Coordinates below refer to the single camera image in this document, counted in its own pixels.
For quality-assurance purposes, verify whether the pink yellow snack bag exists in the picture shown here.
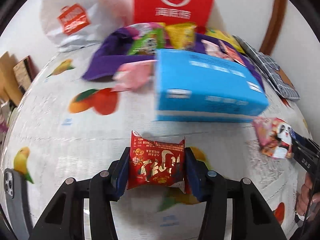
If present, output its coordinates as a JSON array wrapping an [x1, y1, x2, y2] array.
[[125, 22, 166, 40]]

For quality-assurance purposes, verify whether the purple cloth tray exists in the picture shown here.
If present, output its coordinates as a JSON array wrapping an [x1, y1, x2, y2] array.
[[82, 27, 265, 91]]

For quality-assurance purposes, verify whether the red candy snack packet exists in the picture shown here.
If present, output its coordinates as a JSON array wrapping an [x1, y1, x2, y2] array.
[[127, 131, 185, 193]]

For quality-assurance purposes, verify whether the small pink red snack packet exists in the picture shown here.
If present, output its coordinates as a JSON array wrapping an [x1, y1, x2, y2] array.
[[112, 60, 156, 92]]

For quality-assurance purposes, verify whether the patterned book red cover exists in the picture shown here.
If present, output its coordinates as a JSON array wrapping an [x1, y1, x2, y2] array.
[[13, 56, 38, 94]]

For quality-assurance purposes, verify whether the smartphone grey case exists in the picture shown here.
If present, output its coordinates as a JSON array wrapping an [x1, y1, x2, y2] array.
[[4, 168, 33, 239]]

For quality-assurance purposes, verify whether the yellow potato chips bag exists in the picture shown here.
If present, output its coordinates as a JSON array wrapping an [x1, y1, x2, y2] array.
[[205, 28, 245, 54]]

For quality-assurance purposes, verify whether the wooden chair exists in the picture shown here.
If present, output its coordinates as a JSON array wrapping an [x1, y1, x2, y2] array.
[[1, 51, 23, 107]]

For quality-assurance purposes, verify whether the pink white striped snack packet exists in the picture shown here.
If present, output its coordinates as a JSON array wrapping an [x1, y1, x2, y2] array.
[[219, 41, 246, 66]]

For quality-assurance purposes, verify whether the red Haidilao paper bag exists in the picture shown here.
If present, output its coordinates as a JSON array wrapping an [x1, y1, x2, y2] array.
[[133, 0, 213, 27]]

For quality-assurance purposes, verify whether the fruit print tablecloth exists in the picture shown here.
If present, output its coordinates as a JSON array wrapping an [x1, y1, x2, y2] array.
[[1, 45, 309, 239]]

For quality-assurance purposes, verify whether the white Miniso plastic bag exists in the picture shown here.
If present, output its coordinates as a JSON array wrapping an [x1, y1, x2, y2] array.
[[40, 0, 128, 52]]

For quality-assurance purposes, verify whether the pink wowo snack packet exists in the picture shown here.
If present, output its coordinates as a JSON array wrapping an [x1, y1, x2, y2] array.
[[201, 40, 226, 59]]

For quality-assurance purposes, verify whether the person right hand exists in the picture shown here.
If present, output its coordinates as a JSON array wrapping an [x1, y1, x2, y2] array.
[[296, 173, 319, 221]]

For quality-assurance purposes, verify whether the pink panda snack bag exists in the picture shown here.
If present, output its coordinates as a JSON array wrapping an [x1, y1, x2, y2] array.
[[253, 117, 292, 159]]

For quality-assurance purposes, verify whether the brown wooden door frame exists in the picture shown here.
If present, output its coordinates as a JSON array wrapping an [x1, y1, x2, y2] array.
[[259, 0, 287, 55]]

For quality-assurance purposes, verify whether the green triangular snack bag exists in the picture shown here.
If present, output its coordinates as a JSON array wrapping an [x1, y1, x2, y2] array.
[[127, 28, 165, 55]]

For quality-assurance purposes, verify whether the blue tissue pack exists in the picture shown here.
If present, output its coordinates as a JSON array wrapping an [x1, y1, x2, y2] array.
[[155, 49, 268, 122]]

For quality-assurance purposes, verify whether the yellow triangular snack bag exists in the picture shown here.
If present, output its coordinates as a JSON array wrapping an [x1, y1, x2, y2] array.
[[165, 22, 197, 50]]

